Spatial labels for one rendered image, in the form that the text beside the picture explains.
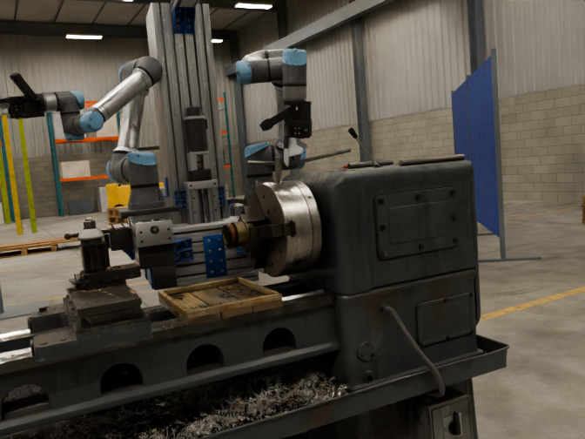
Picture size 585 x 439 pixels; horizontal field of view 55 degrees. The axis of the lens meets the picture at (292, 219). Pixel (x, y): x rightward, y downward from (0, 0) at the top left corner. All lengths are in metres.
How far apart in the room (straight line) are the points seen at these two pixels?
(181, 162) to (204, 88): 0.35
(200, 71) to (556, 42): 11.57
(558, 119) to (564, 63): 1.17
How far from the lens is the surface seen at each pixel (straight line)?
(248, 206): 1.87
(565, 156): 13.34
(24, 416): 1.66
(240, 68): 1.86
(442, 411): 2.07
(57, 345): 1.53
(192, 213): 2.47
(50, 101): 2.35
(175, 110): 2.55
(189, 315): 1.62
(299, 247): 1.75
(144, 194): 2.32
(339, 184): 1.74
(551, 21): 13.75
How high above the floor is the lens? 1.29
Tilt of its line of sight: 6 degrees down
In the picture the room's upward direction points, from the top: 5 degrees counter-clockwise
